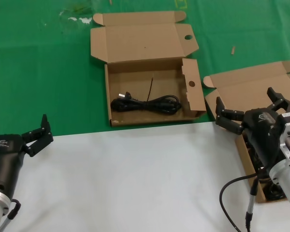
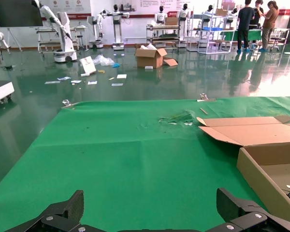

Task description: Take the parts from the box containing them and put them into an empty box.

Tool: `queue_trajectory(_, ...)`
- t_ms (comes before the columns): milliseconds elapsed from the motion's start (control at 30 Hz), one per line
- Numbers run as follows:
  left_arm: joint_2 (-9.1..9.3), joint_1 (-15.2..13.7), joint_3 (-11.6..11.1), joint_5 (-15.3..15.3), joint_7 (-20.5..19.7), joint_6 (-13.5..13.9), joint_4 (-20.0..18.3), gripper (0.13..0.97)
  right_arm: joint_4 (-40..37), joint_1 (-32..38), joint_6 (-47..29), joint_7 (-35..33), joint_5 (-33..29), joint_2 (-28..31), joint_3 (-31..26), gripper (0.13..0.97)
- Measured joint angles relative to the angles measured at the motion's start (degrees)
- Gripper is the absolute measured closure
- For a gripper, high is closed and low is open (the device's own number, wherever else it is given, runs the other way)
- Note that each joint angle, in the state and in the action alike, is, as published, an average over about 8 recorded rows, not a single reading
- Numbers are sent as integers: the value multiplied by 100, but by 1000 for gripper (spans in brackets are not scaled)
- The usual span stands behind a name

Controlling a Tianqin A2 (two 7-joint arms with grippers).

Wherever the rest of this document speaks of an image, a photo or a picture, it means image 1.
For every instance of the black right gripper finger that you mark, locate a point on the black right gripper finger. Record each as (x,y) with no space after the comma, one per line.
(228,118)
(281,104)

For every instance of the open cardboard box with holes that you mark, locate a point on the open cardboard box with holes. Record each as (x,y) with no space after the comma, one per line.
(140,41)

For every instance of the small wooden stick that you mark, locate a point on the small wooden stick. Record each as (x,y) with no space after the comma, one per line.
(233,50)

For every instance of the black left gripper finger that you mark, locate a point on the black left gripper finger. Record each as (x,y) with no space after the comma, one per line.
(41,135)

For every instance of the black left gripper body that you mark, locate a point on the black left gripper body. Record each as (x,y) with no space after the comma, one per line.
(7,159)

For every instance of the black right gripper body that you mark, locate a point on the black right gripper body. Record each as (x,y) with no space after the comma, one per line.
(263,130)

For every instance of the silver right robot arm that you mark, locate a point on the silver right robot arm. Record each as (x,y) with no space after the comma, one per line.
(287,188)

